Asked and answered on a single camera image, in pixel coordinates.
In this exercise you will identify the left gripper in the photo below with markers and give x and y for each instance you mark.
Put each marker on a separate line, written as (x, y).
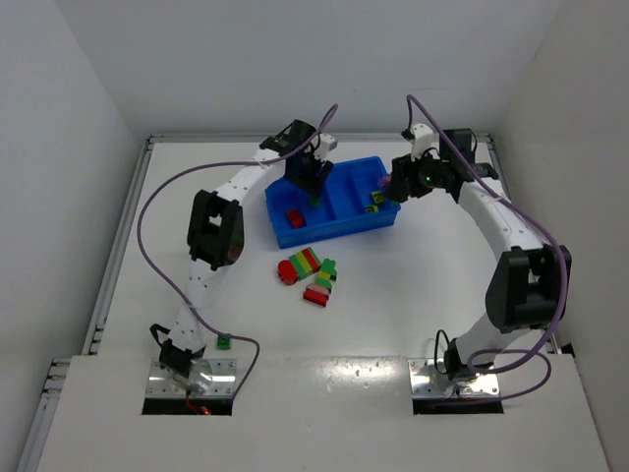
(309, 178)

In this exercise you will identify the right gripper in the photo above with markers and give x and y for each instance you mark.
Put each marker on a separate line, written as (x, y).
(398, 178)

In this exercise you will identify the red lego brick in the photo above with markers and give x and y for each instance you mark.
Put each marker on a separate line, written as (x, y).
(295, 218)

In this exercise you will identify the small green lego brick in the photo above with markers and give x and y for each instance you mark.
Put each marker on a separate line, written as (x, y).
(223, 342)

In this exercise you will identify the purple green lego stack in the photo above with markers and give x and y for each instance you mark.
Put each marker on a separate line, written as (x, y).
(384, 181)

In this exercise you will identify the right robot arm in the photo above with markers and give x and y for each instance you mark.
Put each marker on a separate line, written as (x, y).
(528, 289)

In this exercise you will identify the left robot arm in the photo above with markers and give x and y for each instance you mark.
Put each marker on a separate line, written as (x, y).
(216, 235)

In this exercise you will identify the blue divided plastic bin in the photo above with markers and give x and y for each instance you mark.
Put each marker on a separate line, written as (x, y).
(341, 212)

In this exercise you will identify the red green striped lego stack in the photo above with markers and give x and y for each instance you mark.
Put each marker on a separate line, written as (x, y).
(298, 266)

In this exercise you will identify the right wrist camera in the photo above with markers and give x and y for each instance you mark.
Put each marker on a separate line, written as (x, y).
(420, 136)

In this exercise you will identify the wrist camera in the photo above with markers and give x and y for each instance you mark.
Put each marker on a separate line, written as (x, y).
(324, 144)
(420, 136)

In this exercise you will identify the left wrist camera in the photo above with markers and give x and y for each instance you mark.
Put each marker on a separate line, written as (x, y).
(324, 144)

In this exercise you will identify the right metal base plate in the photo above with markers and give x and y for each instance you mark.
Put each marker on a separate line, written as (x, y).
(428, 384)

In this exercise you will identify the metal base plate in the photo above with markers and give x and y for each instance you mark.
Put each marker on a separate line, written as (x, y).
(207, 379)
(428, 384)

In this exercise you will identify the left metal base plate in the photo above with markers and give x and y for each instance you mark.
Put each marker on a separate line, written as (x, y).
(207, 379)

